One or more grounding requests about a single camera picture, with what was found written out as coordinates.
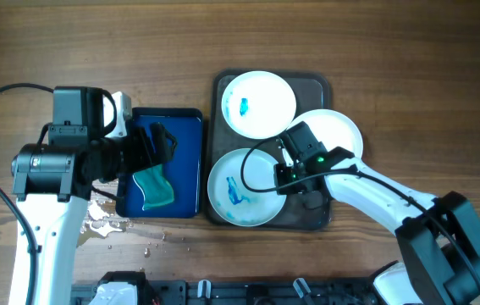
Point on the green scrubbing sponge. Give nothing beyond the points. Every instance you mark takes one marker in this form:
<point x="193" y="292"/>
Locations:
<point x="155" y="188"/>

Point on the dark brown serving tray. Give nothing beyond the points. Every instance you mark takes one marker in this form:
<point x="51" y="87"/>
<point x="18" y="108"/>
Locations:
<point x="308" y="205"/>

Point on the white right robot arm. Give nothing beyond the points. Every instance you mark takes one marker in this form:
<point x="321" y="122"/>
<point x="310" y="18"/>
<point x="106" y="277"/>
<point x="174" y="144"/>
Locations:
<point x="438" y="237"/>

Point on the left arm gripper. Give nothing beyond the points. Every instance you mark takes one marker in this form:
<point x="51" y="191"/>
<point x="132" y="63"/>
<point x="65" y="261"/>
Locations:
<point x="144" y="158"/>

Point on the pinkish white plate right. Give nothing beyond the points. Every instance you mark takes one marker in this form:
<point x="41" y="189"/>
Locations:
<point x="333" y="129"/>

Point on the blue tray with water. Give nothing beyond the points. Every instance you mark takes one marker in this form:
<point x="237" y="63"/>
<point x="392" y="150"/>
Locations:
<point x="183" y="172"/>

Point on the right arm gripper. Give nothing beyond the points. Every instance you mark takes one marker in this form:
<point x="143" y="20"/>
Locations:
<point x="284" y="185"/>

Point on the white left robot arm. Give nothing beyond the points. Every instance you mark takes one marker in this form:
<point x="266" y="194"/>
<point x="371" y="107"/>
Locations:
<point x="89" y="139"/>

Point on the white plate top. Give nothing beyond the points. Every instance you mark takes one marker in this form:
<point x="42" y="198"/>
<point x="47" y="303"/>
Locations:
<point x="258" y="104"/>

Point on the grey white plate bottom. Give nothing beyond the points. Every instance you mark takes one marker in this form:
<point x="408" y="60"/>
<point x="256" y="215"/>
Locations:
<point x="228" y="187"/>

